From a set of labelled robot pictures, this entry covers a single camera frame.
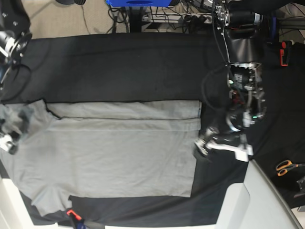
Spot grey T-shirt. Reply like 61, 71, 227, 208
0, 100, 201, 216

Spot black device right edge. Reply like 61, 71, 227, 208
294, 177, 305, 198

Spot white furniture right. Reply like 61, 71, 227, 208
215, 159, 305, 229

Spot red black clamp right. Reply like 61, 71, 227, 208
280, 41, 293, 67

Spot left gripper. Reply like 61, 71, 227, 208
193, 126, 253, 163

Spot black table stand post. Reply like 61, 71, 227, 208
127, 7, 145, 33

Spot white furniture left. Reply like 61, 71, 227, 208
0, 178, 62, 229

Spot orange handled scissors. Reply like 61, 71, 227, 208
275, 160, 305, 177

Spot blue box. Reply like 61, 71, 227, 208
105, 0, 171, 7

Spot blue clamp handle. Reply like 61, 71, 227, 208
269, 16, 277, 42

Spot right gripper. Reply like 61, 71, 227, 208
0, 119, 21, 155

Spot red blue clamp bottom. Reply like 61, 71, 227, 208
66, 209, 87, 229

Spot black power strip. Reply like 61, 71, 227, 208
183, 14, 212, 24

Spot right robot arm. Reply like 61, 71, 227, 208
0, 0, 32, 155

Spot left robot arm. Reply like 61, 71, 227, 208
193, 0, 287, 162

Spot white furniture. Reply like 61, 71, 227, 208
215, 159, 305, 229
0, 178, 62, 229

